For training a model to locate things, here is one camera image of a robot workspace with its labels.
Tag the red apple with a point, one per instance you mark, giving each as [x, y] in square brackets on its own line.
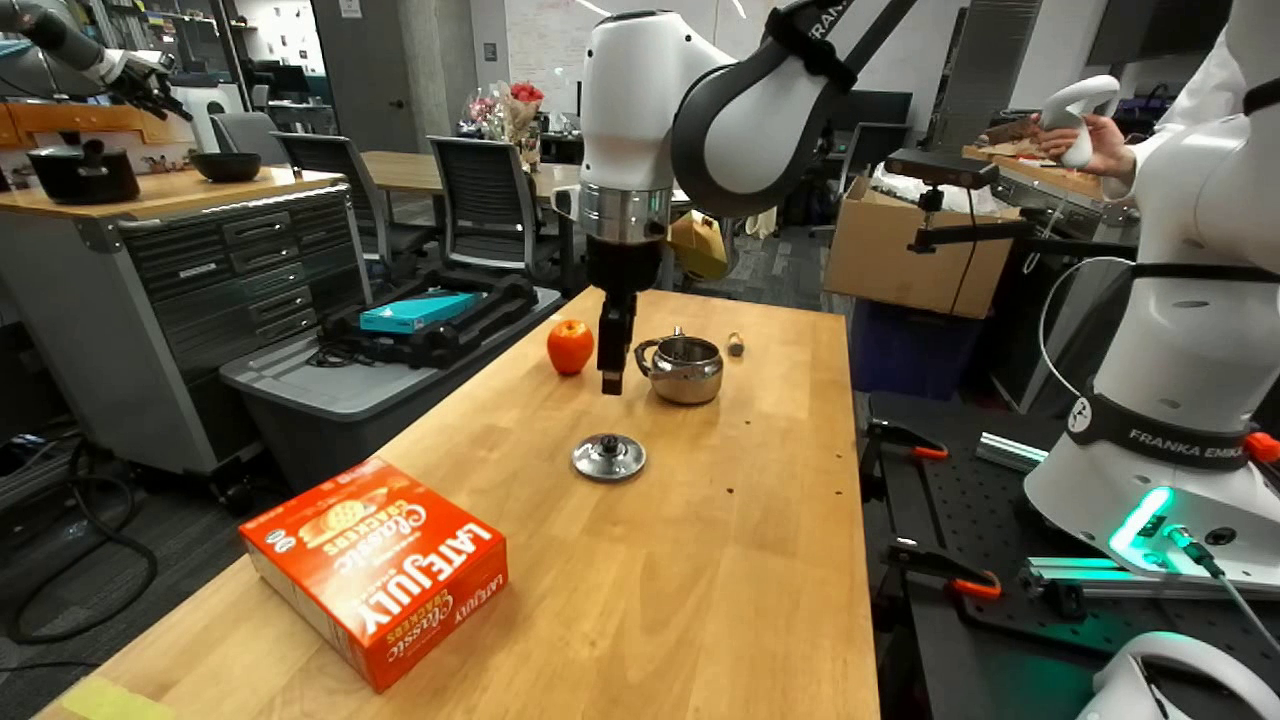
[568, 344]

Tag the grey office chair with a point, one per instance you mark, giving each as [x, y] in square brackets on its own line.
[488, 207]

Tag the stainless steel kettle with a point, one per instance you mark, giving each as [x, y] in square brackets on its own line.
[683, 368]

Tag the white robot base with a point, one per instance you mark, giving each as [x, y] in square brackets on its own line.
[1155, 452]

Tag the orange handled clamp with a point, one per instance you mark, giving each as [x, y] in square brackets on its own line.
[909, 442]

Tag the grey drawer cabinet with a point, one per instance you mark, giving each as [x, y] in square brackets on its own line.
[136, 306]

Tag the steel kettle lid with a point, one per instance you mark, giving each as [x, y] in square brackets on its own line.
[608, 458]

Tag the teal case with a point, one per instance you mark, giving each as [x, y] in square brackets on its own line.
[412, 314]

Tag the grey plastic bin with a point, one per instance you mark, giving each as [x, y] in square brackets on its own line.
[338, 394]

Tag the cardboard box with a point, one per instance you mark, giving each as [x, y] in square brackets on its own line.
[891, 249]

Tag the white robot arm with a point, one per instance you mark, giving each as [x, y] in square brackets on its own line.
[670, 113]

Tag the orange cracker box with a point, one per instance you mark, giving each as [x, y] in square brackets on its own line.
[378, 567]

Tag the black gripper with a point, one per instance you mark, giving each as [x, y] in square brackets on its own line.
[622, 275]

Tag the small metal object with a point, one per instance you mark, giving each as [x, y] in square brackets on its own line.
[735, 344]

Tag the black bowl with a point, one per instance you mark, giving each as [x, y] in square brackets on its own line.
[227, 164]

